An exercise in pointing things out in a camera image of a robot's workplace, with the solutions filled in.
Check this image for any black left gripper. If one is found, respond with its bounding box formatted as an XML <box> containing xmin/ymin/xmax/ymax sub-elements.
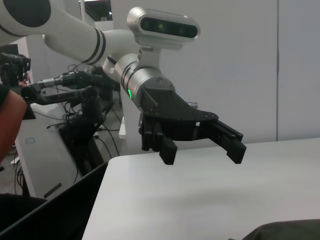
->
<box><xmin>138</xmin><ymin>87</ymin><xmax>248</xmax><ymax>166</ymax></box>

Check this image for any dark green FREE! t-shirt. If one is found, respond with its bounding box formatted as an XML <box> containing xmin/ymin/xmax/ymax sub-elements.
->
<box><xmin>246</xmin><ymin>221</ymin><xmax>320</xmax><ymax>240</ymax></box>

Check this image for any black arm with silver joint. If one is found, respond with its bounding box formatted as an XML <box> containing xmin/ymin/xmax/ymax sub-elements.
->
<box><xmin>32</xmin><ymin>70</ymin><xmax>119</xmax><ymax>89</ymax></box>

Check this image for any black equipment stand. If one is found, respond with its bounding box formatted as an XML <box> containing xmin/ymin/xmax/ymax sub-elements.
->
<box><xmin>58</xmin><ymin>117</ymin><xmax>105</xmax><ymax>177</ymax></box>

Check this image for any white equipment cabinet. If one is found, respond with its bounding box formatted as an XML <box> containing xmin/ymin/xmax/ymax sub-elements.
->
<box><xmin>14</xmin><ymin>102</ymin><xmax>87</xmax><ymax>200</ymax></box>

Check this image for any orange chair back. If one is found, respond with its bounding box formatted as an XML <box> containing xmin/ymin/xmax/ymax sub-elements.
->
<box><xmin>0</xmin><ymin>86</ymin><xmax>28</xmax><ymax>163</ymax></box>

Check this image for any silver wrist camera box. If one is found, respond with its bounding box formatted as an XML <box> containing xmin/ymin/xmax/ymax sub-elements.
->
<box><xmin>126</xmin><ymin>6</ymin><xmax>201</xmax><ymax>68</ymax></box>

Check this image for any black cable bundle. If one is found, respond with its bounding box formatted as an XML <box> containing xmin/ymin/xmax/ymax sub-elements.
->
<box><xmin>46</xmin><ymin>98</ymin><xmax>121</xmax><ymax>161</ymax></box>

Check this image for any black camera rig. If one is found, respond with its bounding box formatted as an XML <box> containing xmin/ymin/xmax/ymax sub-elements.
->
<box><xmin>0</xmin><ymin>52</ymin><xmax>32</xmax><ymax>87</ymax></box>

